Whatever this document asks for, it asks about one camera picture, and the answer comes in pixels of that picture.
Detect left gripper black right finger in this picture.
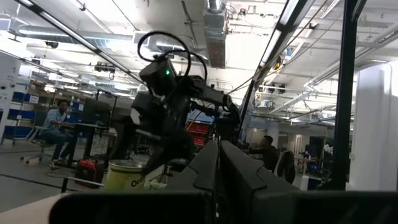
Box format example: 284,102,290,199
219,139,301,224

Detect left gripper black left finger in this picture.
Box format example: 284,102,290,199
164,139,220,224

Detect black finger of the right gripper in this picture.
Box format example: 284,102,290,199
142,136,196,175

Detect oranges can green label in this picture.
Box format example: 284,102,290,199
103,159,147,192

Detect red storage bins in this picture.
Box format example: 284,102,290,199
185,121,210,147

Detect person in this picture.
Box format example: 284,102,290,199
248,134,280,174
38,99,77,170

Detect dark jacket on chair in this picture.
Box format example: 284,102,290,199
275,149,297,185

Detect black computer monitor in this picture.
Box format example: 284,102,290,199
81,98,111,125

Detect black desk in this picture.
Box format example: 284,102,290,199
66,122,110,167

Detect red tool box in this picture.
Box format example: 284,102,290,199
75,158,105,188

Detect grey office chair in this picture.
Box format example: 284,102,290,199
19,125,55,166

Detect blue bin storage rack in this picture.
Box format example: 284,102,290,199
1,91,43,146

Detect black looped gripper cable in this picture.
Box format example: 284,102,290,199
136,30,209,82

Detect metal ventilation duct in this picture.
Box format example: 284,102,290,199
203,0,228,70

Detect black vertical frame post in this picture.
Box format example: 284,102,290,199
330,0,360,192

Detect black frame beam with lights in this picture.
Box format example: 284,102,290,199
238,0,301,132

